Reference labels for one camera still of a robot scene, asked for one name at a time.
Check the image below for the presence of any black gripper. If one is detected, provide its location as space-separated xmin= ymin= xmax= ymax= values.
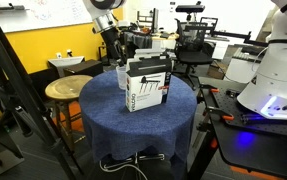
xmin=100 ymin=26 xmax=128 ymax=68

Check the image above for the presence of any clear plastic cup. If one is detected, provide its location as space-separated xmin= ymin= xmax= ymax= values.
xmin=115 ymin=64 xmax=128 ymax=91

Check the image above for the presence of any black whiteboard marker tray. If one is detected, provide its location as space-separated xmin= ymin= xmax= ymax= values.
xmin=0 ymin=3 xmax=28 ymax=13

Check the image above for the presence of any cluttered background desk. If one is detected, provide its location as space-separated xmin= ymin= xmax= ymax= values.
xmin=122 ymin=21 xmax=178 ymax=60

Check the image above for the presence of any black storage box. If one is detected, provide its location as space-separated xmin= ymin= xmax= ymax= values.
xmin=62 ymin=59 xmax=104 ymax=78

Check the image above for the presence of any white black Velcro box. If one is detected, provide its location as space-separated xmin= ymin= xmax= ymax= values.
xmin=125 ymin=48 xmax=177 ymax=113

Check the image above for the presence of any white plastic bin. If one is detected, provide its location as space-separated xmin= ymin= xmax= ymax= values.
xmin=47 ymin=55 xmax=86 ymax=78

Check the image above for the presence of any round wooden stool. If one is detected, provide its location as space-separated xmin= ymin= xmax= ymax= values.
xmin=44 ymin=74 xmax=94 ymax=148

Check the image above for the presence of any blue cloth covered round table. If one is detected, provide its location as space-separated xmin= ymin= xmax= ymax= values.
xmin=78 ymin=69 xmax=198 ymax=180

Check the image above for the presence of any black office chair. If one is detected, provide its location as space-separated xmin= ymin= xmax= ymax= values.
xmin=173 ymin=18 xmax=215 ymax=91

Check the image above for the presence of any white whiteboard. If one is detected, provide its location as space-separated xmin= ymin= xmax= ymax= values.
xmin=0 ymin=0 xmax=94 ymax=34

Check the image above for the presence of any chrome table base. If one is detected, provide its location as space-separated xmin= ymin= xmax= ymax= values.
xmin=102 ymin=152 xmax=166 ymax=172

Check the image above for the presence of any white cabinet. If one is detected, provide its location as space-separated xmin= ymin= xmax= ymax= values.
xmin=224 ymin=44 xmax=268 ymax=84

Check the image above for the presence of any black breadboard robot table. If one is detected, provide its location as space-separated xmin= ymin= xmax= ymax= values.
xmin=186 ymin=76 xmax=287 ymax=180

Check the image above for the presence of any black camera on stand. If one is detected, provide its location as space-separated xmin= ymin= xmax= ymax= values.
xmin=175 ymin=1 xmax=207 ymax=23

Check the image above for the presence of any orange handled black clamp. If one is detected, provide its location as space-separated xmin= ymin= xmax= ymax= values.
xmin=205 ymin=105 xmax=236 ymax=123
xmin=198 ymin=83 xmax=221 ymax=95

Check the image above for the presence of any white cable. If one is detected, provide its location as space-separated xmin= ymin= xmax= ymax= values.
xmin=98 ymin=153 xmax=149 ymax=180

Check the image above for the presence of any black camera tripod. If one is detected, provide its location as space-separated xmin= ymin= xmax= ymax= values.
xmin=0 ymin=0 xmax=84 ymax=180

